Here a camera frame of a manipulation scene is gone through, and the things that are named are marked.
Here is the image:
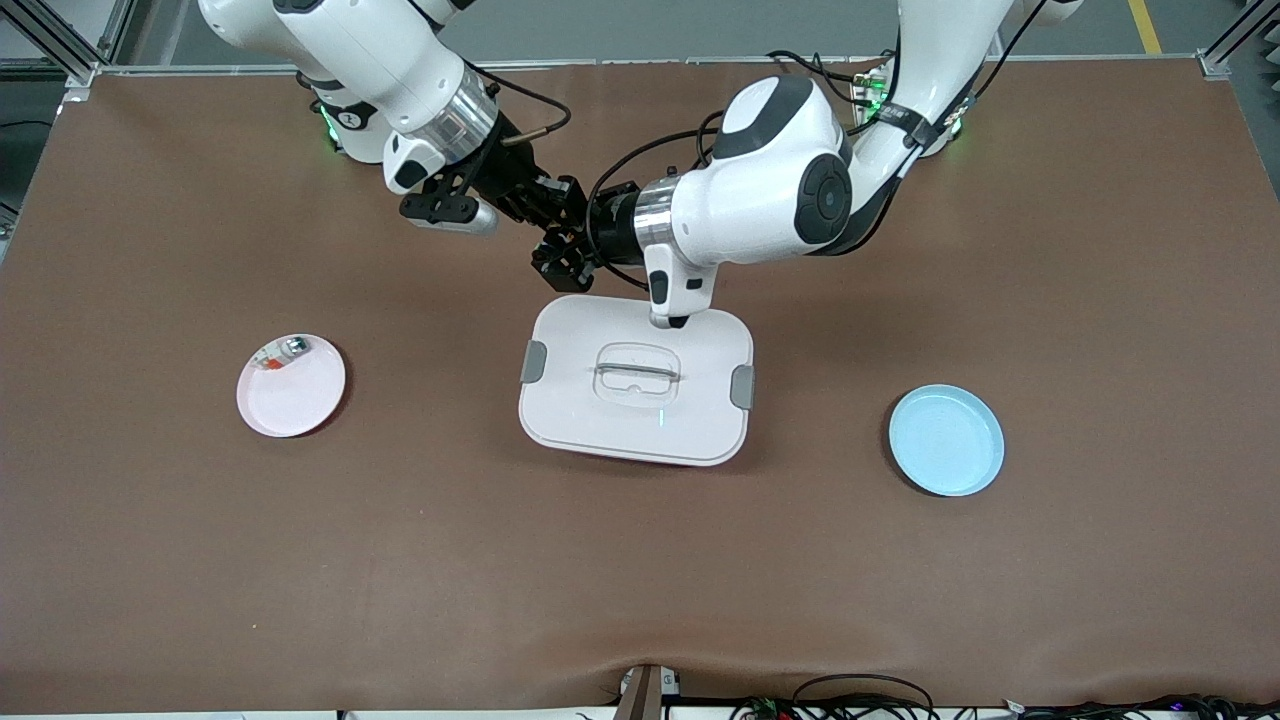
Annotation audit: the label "white lidded storage box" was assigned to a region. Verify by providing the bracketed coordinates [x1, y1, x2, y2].
[518, 294, 756, 468]

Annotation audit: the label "pink round plate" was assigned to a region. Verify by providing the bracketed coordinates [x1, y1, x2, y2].
[236, 334, 347, 439]

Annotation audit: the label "light blue round plate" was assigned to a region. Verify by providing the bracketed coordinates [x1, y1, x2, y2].
[888, 384, 1006, 498]

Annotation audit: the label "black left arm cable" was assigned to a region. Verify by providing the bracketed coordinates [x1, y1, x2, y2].
[584, 108, 723, 293]

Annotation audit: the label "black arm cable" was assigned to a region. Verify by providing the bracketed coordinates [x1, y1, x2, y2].
[462, 58, 574, 148]
[584, 108, 723, 293]

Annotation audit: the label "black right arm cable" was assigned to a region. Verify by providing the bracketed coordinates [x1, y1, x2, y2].
[462, 58, 574, 148]

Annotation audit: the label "black base power cables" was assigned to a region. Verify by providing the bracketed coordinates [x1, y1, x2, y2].
[765, 49, 883, 105]

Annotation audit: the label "brown camera mount post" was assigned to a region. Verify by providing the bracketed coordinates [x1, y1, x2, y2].
[612, 664, 663, 720]

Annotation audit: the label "black looped cable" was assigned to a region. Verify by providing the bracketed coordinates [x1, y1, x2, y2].
[790, 673, 938, 720]

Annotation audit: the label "black cable bundle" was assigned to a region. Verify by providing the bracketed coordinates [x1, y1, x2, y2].
[1005, 692, 1280, 720]

